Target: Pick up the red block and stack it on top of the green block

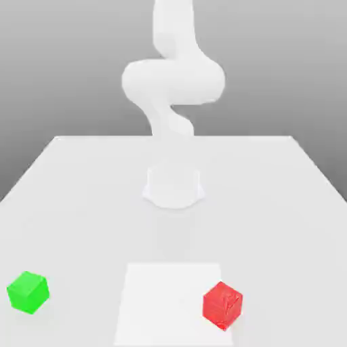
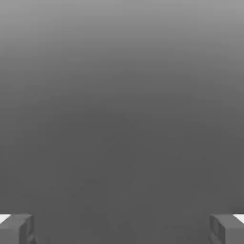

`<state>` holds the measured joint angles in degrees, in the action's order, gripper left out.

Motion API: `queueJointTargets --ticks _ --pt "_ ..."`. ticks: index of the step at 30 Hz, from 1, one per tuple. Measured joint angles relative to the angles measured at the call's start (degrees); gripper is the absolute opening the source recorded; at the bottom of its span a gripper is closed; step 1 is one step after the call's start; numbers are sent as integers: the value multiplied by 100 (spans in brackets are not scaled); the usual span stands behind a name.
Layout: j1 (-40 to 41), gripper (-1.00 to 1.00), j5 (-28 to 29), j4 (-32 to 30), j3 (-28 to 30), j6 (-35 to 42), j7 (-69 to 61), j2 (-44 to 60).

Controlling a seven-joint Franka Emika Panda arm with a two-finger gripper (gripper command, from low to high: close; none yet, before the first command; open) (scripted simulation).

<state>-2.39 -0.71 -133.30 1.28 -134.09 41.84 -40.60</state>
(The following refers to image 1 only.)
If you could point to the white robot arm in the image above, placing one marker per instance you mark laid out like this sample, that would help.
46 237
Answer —
173 81

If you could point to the small red cube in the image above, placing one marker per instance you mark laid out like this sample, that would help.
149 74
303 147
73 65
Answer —
222 306

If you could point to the small green cube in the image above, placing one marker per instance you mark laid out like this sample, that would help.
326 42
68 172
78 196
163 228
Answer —
28 292

